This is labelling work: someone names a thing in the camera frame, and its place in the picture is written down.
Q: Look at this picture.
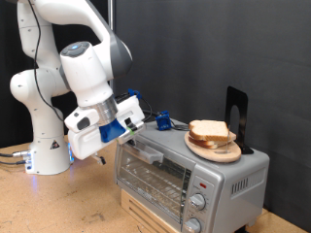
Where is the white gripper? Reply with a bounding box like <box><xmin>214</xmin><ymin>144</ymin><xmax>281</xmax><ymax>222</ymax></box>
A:
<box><xmin>67</xmin><ymin>94</ymin><xmax>146</xmax><ymax>166</ymax></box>

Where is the round wooden board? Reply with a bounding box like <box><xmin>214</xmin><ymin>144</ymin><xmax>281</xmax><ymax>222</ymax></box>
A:
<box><xmin>184</xmin><ymin>130</ymin><xmax>243</xmax><ymax>164</ymax></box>

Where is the metal spatula with blue block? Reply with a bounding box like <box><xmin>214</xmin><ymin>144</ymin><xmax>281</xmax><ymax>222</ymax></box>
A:
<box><xmin>142</xmin><ymin>109</ymin><xmax>190</xmax><ymax>132</ymax></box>

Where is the black metal bookend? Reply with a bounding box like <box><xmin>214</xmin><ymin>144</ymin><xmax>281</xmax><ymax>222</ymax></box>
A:
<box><xmin>224</xmin><ymin>85</ymin><xmax>255</xmax><ymax>155</ymax></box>

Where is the thin black base cable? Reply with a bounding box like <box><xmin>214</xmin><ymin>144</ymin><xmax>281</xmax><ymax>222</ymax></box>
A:
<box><xmin>0</xmin><ymin>159</ymin><xmax>27</xmax><ymax>166</ymax></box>

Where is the blue cable clip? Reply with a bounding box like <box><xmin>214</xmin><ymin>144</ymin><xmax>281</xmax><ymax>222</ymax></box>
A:
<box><xmin>127</xmin><ymin>88</ymin><xmax>143</xmax><ymax>101</ymax></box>

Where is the silver toaster oven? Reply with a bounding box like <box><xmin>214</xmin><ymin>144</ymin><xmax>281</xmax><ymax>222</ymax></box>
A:
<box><xmin>114</xmin><ymin>117</ymin><xmax>270</xmax><ymax>233</ymax></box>

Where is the black cable with silver connector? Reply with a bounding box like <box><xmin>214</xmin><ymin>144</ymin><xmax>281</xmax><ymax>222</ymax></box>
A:
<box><xmin>0</xmin><ymin>150</ymin><xmax>32</xmax><ymax>159</ymax></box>

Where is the metal wire oven rack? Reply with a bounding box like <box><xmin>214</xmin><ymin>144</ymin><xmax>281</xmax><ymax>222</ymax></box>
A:
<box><xmin>120</xmin><ymin>158</ymin><xmax>190</xmax><ymax>216</ymax></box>

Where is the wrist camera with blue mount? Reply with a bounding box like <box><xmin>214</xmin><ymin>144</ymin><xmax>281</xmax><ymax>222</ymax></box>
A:
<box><xmin>98</xmin><ymin>116</ymin><xmax>146</xmax><ymax>146</ymax></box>

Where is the silver oven knob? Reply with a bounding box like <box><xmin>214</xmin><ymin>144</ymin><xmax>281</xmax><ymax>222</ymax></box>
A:
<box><xmin>184</xmin><ymin>216</ymin><xmax>202</xmax><ymax>233</ymax></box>
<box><xmin>189</xmin><ymin>192</ymin><xmax>207</xmax><ymax>212</ymax></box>

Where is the vertical metal pole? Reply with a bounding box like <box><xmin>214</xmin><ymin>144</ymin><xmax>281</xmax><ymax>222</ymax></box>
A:
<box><xmin>107</xmin><ymin>0</ymin><xmax>116</xmax><ymax>91</ymax></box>

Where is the thin metal pin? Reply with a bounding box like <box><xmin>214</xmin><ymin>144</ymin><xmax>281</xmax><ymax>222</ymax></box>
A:
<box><xmin>215</xmin><ymin>124</ymin><xmax>233</xmax><ymax>155</ymax></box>

